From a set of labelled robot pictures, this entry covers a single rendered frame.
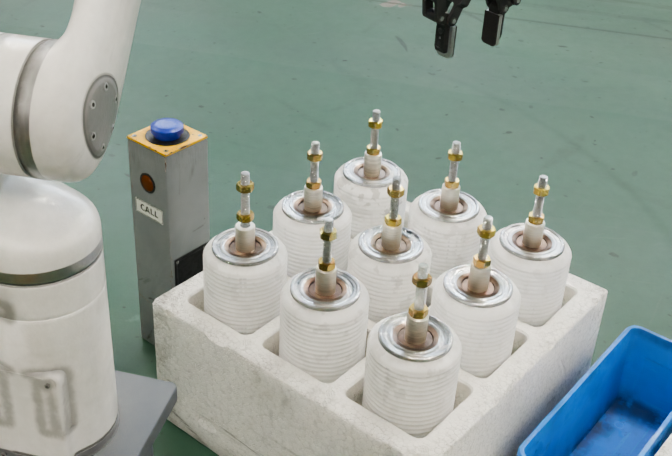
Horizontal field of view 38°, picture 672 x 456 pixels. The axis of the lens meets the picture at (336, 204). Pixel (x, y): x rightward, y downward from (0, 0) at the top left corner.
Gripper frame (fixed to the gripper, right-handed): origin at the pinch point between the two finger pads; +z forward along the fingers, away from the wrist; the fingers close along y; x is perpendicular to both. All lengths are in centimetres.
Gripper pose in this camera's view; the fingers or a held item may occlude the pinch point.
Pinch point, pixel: (468, 38)
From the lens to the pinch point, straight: 111.3
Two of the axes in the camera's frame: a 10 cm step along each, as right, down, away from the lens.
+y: 8.1, -2.8, 5.2
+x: -5.9, -4.4, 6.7
